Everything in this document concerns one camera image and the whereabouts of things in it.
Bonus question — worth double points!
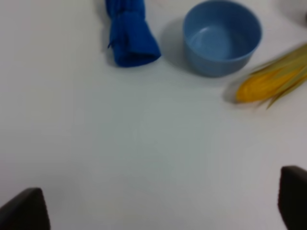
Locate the toy corn cob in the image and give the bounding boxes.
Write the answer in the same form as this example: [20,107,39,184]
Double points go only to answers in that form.
[235,44,307,107]

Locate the blue cloth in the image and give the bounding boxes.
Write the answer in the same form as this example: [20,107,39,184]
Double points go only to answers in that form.
[105,0,161,68]

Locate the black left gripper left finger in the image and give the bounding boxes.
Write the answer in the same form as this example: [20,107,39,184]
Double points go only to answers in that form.
[0,187,50,230]

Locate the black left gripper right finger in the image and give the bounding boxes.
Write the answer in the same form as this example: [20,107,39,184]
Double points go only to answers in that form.
[278,166,307,230]

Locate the blue plastic bowl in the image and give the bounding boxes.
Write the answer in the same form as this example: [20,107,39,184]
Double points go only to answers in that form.
[183,0,262,77]

